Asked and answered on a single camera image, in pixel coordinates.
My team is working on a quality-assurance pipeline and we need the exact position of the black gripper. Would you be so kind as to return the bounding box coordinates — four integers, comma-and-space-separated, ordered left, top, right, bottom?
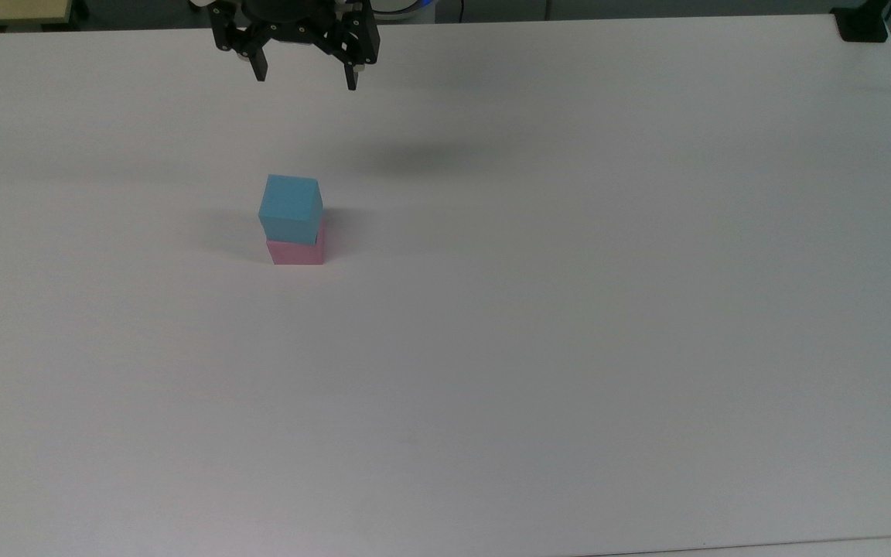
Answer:
210, 0, 381, 92

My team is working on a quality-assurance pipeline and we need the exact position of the blue cube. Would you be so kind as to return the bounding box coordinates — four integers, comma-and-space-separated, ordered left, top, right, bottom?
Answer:
258, 174, 324, 247

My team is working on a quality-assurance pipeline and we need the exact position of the pink cube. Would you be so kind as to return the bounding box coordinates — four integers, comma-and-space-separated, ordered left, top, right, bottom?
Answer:
266, 224, 328, 266

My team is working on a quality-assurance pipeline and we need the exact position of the beige desk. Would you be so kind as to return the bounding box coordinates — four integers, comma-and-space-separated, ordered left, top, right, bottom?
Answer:
0, 0, 77, 30

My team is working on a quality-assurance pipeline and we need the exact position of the black clamp pole mount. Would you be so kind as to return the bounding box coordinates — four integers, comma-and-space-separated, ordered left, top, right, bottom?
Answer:
832, 0, 891, 43

